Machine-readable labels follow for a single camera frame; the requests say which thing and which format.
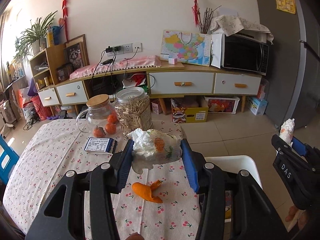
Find green potted plant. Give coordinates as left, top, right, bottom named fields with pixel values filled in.
left=14, top=10, right=57, bottom=62

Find small blue white box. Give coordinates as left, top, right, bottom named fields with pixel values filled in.
left=84, top=137, right=118, bottom=154

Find floral cloth on microwave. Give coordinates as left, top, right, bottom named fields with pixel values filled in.
left=209, top=15, right=274, bottom=43

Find blue plastic stool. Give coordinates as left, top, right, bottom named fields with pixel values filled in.
left=0, top=137, right=19, bottom=185

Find wooden shelf unit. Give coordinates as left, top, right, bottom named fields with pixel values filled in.
left=29, top=44, right=66, bottom=92

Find tissue with orange print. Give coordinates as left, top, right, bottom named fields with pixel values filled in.
left=127, top=128, right=182, bottom=174

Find white wall socket strip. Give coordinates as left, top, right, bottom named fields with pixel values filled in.
left=105, top=42, right=142, bottom=56

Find black microwave oven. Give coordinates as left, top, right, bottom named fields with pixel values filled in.
left=220, top=34, right=269, bottom=75

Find yellow cardboard box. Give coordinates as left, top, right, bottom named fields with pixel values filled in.
left=171, top=96, right=209, bottom=124

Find orange mandarin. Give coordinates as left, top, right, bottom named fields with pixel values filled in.
left=105, top=123, right=117, bottom=134
left=92, top=126, right=106, bottom=138
left=107, top=114, right=118, bottom=124

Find clear jar of biscuit sticks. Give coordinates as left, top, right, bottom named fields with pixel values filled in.
left=114, top=87, right=152, bottom=135

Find light blue carton box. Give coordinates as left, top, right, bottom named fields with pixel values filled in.
left=246, top=96, right=268, bottom=116

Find framed cat picture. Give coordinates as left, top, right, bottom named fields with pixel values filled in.
left=63, top=34, right=89, bottom=70

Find white plastic trash bin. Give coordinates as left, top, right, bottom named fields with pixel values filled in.
left=204, top=154, right=263, bottom=223

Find white box with orange picture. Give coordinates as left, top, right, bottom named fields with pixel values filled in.
left=204, top=96, right=240, bottom=114

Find wooden white tv cabinet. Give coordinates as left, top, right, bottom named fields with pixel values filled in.
left=39, top=62, right=262, bottom=107

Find grey refrigerator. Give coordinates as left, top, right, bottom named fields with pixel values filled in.
left=257, top=0, right=319, bottom=128

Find pink lace cloth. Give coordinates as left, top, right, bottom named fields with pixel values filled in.
left=69, top=55, right=162, bottom=80

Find glass teapot with bamboo lid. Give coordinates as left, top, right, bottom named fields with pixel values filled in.
left=76, top=94, right=118, bottom=138

